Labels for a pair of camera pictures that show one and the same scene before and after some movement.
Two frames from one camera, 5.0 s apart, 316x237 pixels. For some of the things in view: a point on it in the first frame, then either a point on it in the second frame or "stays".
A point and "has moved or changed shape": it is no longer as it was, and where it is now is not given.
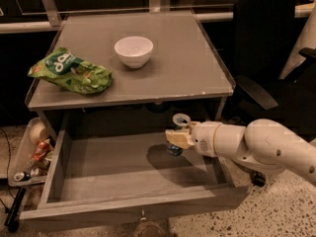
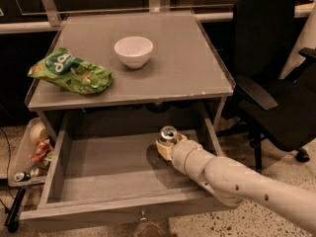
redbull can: (181, 121) has moved or changed shape
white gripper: (203, 137) -> (180, 154)
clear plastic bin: (32, 161) stays
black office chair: (262, 22) stays
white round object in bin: (39, 132) stays
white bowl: (133, 50) stays
